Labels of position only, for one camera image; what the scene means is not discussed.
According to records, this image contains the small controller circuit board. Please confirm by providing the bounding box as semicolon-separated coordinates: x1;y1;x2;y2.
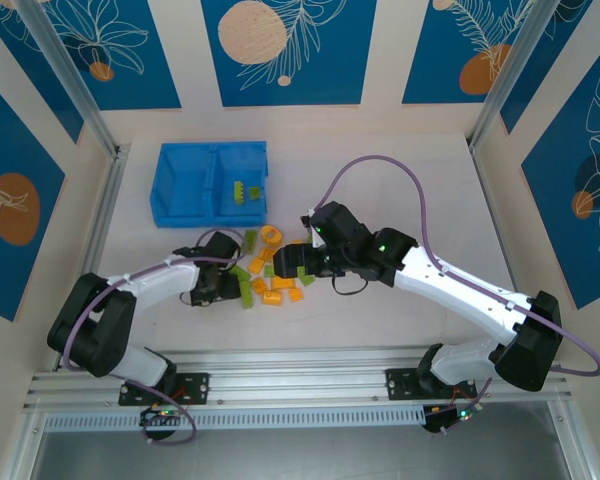
139;405;186;429
422;404;484;435

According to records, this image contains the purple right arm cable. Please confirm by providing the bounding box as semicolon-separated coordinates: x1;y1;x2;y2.
314;154;600;439

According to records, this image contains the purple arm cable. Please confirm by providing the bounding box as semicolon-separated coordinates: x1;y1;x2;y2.
62;227;246;446
314;154;600;439

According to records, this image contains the aluminium side rail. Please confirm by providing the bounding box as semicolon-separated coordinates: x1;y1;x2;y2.
469;144;519;291
52;144;131;374

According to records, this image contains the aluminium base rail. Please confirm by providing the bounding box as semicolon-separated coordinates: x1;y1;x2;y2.
22;347;579;414

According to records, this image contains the blue floral wall panel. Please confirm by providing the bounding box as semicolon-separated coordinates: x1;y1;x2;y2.
0;0;85;145
0;69;67;323
402;0;536;105
34;0;182;112
201;0;379;108
499;0;596;135
521;29;600;311

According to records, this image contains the grey slotted cable duct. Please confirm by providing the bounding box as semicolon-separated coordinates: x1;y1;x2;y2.
43;405;428;432

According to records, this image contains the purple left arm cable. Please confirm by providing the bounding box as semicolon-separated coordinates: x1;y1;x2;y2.
62;227;246;446

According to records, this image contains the aluminium frame post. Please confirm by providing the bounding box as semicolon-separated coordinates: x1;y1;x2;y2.
14;0;131;161
467;0;554;154

